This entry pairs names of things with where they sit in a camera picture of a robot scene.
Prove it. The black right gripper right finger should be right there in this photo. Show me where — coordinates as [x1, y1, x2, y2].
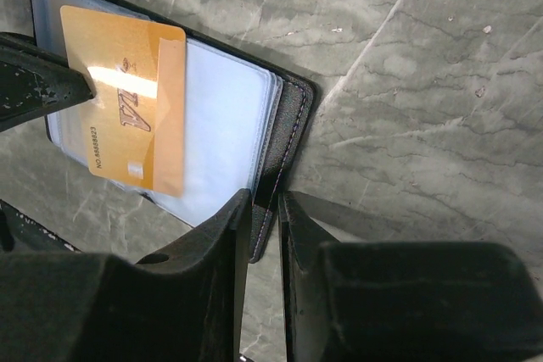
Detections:
[278, 192, 542, 361]

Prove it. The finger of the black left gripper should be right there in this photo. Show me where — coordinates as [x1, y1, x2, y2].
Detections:
[1, 32, 94, 131]

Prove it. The gold credit card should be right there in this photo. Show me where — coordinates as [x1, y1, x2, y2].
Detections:
[60, 5, 187, 197]

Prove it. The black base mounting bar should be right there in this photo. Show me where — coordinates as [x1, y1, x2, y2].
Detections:
[1, 200, 80, 253]

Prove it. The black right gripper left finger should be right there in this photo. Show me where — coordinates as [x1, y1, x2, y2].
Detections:
[1, 189, 252, 361]

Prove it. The black card holder wallet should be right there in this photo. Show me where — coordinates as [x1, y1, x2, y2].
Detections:
[24, 0, 319, 265]

